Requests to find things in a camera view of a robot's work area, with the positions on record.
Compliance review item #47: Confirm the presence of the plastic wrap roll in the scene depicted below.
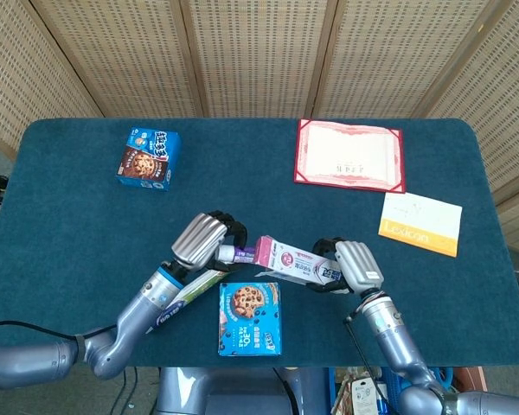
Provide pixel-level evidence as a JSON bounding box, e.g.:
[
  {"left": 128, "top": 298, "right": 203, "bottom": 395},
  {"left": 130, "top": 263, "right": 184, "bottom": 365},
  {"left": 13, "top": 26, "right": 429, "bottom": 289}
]
[{"left": 144, "top": 268, "right": 234, "bottom": 335}]

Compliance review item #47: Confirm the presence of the grey robot torso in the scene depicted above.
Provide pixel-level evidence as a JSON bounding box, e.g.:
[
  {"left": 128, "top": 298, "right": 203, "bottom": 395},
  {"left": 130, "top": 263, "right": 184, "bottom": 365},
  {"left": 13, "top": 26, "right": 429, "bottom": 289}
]
[{"left": 155, "top": 367, "right": 330, "bottom": 415}]

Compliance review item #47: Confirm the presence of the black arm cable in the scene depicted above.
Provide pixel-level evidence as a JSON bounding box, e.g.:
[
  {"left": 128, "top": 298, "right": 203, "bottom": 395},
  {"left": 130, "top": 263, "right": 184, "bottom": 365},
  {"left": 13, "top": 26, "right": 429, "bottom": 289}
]
[
  {"left": 343, "top": 297, "right": 391, "bottom": 415},
  {"left": 0, "top": 320, "right": 80, "bottom": 343}
]

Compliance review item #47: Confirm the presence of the woven wooden folding screen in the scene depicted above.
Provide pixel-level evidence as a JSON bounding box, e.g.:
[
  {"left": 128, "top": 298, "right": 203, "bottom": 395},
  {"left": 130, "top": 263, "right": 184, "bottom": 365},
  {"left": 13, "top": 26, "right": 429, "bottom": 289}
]
[{"left": 0, "top": 0, "right": 519, "bottom": 256}]

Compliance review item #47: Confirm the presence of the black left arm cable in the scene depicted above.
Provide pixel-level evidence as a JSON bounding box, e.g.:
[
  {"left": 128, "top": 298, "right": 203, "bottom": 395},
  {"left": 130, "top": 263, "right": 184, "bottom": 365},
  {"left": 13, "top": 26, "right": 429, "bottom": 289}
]
[{"left": 0, "top": 320, "right": 80, "bottom": 343}]

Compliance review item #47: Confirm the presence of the purple toothpaste tube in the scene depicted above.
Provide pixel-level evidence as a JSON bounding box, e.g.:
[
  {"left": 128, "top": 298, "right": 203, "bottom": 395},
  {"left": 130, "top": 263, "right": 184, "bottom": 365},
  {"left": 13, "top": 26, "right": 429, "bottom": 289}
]
[{"left": 215, "top": 245, "right": 257, "bottom": 265}]

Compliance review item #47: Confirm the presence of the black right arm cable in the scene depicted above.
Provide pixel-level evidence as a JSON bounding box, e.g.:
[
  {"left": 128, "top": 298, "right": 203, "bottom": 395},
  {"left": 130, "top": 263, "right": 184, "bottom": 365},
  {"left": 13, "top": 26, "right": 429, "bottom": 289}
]
[{"left": 343, "top": 297, "right": 391, "bottom": 415}]

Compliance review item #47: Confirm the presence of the blue plastic crate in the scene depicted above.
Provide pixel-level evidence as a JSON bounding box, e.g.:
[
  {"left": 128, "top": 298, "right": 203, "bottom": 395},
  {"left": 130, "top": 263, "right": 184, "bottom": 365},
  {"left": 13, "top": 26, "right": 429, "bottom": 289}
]
[{"left": 328, "top": 367, "right": 455, "bottom": 415}]

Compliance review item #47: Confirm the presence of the yellow white Lexicon booklet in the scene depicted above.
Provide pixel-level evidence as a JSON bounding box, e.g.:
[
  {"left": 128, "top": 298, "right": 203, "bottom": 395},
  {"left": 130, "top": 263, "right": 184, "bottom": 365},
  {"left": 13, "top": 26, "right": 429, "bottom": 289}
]
[{"left": 377, "top": 191, "right": 464, "bottom": 259}]

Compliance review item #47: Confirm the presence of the white pink toothpaste box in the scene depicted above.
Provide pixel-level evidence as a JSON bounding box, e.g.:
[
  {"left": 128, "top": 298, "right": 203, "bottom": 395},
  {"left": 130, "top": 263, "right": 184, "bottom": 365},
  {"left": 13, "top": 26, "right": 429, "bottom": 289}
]
[{"left": 253, "top": 235, "right": 347, "bottom": 289}]

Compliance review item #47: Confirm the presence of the white hanging tag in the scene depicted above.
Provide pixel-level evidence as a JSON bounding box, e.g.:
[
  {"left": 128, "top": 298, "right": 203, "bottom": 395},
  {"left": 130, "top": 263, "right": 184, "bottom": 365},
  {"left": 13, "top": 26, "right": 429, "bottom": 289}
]
[{"left": 337, "top": 375, "right": 390, "bottom": 415}]

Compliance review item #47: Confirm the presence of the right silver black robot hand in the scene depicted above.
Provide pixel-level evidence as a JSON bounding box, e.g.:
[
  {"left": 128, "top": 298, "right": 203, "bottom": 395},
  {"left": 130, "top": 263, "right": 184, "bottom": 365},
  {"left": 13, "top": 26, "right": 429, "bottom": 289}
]
[{"left": 304, "top": 237, "right": 384, "bottom": 297}]

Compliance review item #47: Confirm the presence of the teal felt table mat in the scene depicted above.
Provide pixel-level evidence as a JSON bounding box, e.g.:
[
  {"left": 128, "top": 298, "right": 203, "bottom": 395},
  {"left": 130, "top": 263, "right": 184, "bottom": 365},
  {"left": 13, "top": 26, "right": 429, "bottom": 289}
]
[{"left": 0, "top": 117, "right": 519, "bottom": 369}]

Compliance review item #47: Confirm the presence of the red certificate folder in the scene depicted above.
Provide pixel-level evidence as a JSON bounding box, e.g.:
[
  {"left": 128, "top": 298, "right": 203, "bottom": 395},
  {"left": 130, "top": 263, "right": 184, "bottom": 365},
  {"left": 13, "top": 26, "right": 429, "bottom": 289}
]
[{"left": 293, "top": 118, "right": 407, "bottom": 195}]

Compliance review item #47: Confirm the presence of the small blue brown cookie box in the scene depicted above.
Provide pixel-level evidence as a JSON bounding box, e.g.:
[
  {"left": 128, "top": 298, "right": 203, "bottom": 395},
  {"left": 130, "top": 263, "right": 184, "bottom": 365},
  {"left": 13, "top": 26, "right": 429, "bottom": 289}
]
[{"left": 115, "top": 126, "right": 183, "bottom": 193}]

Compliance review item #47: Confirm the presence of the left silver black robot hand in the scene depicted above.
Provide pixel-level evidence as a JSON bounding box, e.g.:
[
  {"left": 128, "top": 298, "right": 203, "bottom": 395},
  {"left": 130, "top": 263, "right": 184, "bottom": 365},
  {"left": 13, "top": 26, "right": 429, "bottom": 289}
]
[{"left": 170, "top": 210, "right": 250, "bottom": 271}]

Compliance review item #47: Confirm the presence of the large blue cookie box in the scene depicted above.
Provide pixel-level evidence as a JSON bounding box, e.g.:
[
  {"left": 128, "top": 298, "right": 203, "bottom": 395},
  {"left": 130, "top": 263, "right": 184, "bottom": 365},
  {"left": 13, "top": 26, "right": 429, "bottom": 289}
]
[{"left": 218, "top": 282, "right": 283, "bottom": 357}]

